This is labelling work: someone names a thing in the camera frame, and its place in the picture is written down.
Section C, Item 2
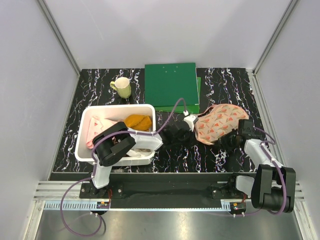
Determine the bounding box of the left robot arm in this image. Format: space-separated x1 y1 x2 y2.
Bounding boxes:
90 121 194 198

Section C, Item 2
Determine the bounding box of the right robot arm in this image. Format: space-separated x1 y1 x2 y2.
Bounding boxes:
218 127 296 215

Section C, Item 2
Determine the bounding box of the orange bra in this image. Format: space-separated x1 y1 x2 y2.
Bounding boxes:
124 114 152 132

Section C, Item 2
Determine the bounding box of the white bra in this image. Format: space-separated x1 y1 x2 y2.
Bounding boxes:
127 148 153 158

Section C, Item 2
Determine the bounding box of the white plastic bin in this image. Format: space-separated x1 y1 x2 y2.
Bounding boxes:
74 104 156 165

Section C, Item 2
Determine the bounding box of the green folder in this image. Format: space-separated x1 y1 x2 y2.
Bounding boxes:
144 62 200 114

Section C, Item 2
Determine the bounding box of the pale green mug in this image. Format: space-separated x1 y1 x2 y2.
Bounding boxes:
109 77 132 99

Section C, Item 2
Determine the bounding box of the light pink floral garment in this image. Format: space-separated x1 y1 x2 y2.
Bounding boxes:
86 116 117 149

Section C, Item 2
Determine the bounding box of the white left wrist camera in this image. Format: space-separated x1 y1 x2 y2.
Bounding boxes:
183 114 198 132

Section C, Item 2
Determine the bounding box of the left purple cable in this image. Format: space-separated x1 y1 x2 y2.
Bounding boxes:
60 97 190 236

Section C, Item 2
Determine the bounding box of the purple cable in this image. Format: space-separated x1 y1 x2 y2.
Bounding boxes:
239 124 296 216
60 97 190 236

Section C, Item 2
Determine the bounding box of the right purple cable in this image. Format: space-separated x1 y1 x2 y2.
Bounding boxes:
239 124 296 216

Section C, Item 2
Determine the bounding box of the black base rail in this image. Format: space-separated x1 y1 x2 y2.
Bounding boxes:
79 173 245 210

